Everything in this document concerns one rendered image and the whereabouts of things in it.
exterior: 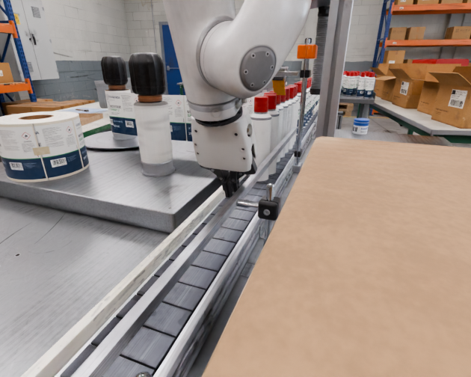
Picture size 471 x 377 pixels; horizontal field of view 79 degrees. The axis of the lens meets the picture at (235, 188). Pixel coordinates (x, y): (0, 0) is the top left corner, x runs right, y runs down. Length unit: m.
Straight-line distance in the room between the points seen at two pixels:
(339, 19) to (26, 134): 0.76
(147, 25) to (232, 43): 8.87
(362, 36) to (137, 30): 5.85
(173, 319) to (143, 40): 8.99
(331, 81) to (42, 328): 0.70
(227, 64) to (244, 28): 0.04
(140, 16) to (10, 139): 8.52
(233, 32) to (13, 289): 0.50
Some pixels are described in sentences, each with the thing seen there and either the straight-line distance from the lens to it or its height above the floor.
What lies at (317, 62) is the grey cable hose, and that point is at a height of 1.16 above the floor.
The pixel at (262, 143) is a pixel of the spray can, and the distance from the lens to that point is 0.69.
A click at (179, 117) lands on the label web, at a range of 0.97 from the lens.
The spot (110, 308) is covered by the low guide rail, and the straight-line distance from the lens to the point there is 0.37.
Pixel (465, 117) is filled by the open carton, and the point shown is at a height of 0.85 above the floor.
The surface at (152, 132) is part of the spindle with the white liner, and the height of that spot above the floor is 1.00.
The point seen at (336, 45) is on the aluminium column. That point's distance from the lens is 0.74.
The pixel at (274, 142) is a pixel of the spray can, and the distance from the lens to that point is 0.74.
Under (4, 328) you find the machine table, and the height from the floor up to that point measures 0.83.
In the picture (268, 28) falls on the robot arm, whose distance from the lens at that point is 0.33.
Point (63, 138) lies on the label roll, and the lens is 0.86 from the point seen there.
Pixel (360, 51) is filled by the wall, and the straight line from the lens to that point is 8.47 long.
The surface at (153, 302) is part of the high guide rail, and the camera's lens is 0.29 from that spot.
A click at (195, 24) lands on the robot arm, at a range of 0.37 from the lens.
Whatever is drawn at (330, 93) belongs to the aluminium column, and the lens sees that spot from 0.74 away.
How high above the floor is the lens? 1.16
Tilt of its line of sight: 24 degrees down
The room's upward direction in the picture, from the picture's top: straight up
